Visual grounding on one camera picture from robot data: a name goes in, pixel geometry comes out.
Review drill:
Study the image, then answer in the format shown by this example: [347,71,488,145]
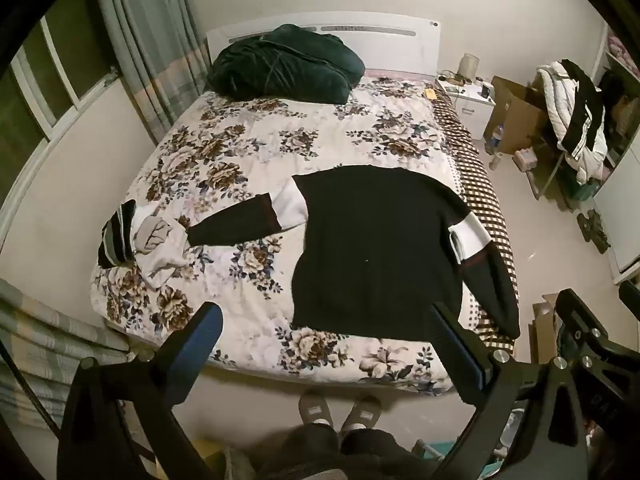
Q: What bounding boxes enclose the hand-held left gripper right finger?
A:
[431,301,592,480]

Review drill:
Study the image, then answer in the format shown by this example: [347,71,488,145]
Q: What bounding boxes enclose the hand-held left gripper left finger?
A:
[59,302,224,480]

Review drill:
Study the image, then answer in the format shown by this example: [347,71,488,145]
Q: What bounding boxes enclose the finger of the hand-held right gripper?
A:
[554,287,620,361]
[618,281,640,315]

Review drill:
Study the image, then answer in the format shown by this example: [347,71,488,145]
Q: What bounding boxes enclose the black sweater with white bands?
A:
[186,165,522,342]

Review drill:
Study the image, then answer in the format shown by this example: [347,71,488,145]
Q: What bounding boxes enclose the small cardboard box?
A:
[528,292,564,364]

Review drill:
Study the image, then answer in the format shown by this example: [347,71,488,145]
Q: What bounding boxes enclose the white crumpled cloth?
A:
[133,201,189,289]

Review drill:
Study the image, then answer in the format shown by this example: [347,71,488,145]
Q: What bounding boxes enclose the white wardrobe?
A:
[591,35,640,287]

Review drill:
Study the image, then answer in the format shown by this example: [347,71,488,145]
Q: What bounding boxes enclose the teal plastic object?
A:
[414,439,457,462]

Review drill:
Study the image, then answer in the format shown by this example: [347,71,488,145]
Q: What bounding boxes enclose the grey folded cloth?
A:
[131,217,188,256]

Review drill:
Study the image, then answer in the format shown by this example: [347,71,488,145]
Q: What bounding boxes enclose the person's right grey slipper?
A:
[341,393,382,431]

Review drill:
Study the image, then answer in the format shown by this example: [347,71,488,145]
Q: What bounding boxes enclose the person's grey slipper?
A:
[341,393,382,431]
[298,392,334,429]

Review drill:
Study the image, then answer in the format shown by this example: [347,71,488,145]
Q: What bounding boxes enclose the dark striped folded cloth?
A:
[97,199,139,269]

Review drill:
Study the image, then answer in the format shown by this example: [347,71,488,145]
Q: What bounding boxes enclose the person's left grey slipper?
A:
[298,392,334,429]

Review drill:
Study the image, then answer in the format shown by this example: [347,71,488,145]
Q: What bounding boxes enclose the metal chair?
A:
[525,140,578,202]

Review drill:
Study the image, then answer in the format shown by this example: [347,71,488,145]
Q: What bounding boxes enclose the pale striped curtain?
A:
[0,277,132,413]

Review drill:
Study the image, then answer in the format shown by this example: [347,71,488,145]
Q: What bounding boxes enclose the pink tissue pack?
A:
[513,147,539,171]

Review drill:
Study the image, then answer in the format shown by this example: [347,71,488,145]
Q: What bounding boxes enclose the brown checkered bed sheet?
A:
[431,85,519,356]

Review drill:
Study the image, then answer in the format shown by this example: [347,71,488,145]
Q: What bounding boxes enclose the person's dark pants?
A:
[257,422,426,480]

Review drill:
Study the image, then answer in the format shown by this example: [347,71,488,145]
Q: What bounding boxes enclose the black jacket with white stripes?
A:
[556,59,609,154]

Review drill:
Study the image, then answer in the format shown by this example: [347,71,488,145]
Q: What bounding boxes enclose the large open cardboard box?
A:
[482,76,552,156]

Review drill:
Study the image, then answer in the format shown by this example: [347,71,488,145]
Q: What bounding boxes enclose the floral bed blanket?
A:
[90,76,468,397]

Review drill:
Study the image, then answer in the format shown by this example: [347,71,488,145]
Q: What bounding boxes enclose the white nightstand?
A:
[434,73,497,134]

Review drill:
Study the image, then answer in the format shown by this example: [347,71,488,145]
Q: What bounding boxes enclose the dark green duvet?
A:
[207,23,366,105]

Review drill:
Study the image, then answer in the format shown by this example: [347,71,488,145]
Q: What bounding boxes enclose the grey-green window curtain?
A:
[92,0,213,143]

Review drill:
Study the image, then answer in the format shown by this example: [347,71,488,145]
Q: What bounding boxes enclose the white-framed window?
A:
[0,0,122,241]

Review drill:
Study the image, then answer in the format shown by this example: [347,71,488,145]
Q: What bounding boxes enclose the white bed headboard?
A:
[206,16,442,81]

